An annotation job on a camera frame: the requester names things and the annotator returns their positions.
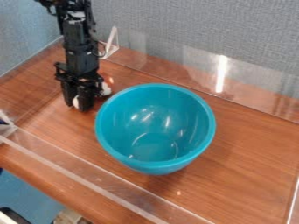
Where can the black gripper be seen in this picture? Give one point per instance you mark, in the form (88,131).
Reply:
(80,66)

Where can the white brown toy mushroom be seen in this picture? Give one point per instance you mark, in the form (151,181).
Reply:
(100,89)

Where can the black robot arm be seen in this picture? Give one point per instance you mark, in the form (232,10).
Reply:
(75,19)

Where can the blue plastic bowl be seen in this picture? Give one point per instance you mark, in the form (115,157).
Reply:
(155,127)

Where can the clear acrylic front panel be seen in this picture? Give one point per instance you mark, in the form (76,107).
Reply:
(96,180)

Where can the clear acrylic back panel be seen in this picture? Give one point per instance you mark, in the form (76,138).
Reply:
(252,86)

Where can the clear acrylic corner bracket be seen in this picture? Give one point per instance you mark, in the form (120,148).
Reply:
(112,43)

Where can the clear acrylic front bracket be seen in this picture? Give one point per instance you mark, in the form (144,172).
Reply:
(8,129)

